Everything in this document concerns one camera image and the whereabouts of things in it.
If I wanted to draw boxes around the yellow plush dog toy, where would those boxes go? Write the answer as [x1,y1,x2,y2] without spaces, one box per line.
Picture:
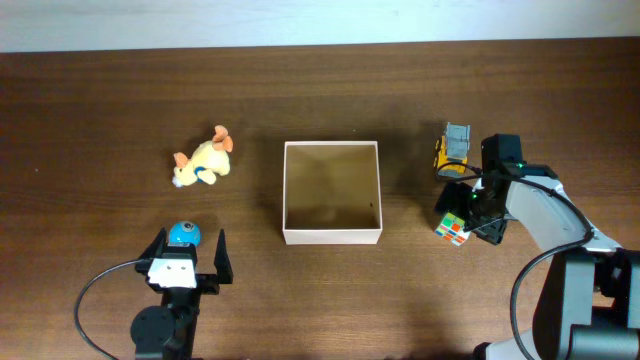
[172,125,234,188]

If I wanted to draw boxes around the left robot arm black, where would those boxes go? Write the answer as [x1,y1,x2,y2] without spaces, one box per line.
[130,229,233,359]

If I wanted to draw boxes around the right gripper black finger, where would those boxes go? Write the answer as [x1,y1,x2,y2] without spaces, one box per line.
[470,218,508,246]
[434,183,473,220]

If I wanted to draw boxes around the yellow grey toy truck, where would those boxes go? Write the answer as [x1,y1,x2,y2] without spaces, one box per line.
[434,123,471,178]

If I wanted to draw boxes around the blue ball toy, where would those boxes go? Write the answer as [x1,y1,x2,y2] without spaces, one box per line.
[168,221,201,247]

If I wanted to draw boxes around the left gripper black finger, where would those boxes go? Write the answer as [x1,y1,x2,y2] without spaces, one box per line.
[214,229,234,285]
[138,228,167,260]

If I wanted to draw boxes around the multicolour puzzle cube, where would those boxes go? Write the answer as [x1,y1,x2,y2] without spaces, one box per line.
[434,212,471,246]

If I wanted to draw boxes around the open cardboard box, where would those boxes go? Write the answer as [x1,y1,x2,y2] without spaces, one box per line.
[282,141,383,245]

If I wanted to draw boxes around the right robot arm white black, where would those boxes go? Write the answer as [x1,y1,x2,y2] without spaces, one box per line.
[434,134,639,360]

